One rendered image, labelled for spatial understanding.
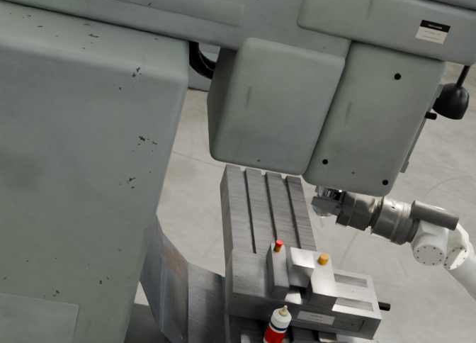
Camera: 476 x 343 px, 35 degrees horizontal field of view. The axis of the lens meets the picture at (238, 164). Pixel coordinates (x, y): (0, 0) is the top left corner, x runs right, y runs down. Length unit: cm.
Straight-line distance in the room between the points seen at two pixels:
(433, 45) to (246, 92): 33
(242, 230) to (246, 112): 68
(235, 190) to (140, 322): 46
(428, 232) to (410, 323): 187
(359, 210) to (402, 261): 221
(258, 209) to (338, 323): 46
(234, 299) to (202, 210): 192
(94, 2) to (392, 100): 55
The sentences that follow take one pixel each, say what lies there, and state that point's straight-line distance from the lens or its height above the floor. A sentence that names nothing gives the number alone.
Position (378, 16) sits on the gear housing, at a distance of 130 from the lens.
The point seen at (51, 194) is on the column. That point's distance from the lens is 132.
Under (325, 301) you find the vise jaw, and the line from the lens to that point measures 172.
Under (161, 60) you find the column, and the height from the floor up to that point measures 156.
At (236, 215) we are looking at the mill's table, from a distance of 203.
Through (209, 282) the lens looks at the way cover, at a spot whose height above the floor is 85.
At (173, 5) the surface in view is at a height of 162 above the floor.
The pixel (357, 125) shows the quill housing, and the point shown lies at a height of 147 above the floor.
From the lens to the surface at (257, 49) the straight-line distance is 129.
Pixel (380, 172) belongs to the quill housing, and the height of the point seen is 138.
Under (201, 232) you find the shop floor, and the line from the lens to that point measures 346.
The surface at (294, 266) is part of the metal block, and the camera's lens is 170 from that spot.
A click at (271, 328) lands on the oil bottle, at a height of 97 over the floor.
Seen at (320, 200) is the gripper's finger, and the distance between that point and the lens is 159.
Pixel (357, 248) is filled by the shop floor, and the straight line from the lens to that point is 372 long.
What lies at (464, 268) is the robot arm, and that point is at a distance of 167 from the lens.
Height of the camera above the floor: 208
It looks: 31 degrees down
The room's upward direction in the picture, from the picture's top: 17 degrees clockwise
